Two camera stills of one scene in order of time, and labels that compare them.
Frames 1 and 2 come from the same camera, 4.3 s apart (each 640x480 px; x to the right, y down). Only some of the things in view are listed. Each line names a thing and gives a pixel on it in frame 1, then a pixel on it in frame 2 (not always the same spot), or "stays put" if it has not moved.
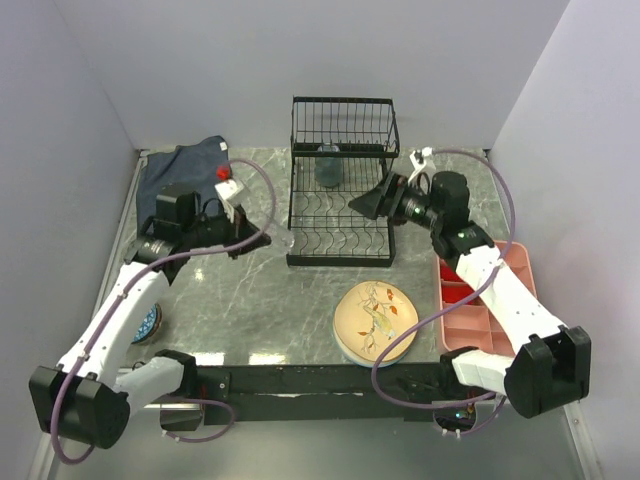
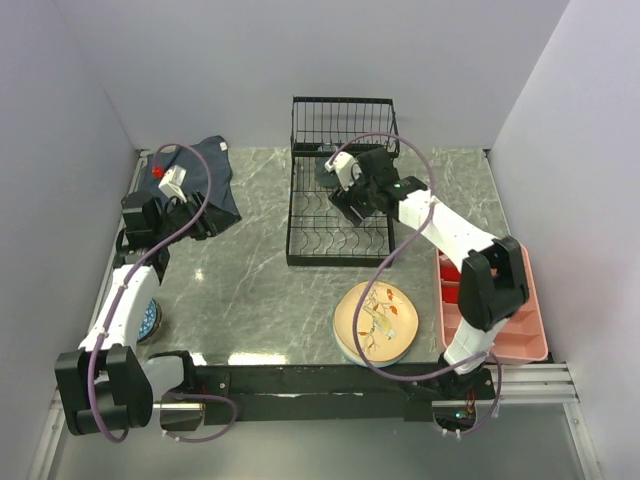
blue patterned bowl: x=148 y=324 stays put
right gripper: x=372 y=202 to x=344 y=200
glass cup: x=328 y=171 stays put
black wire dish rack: x=339 y=147 stays put
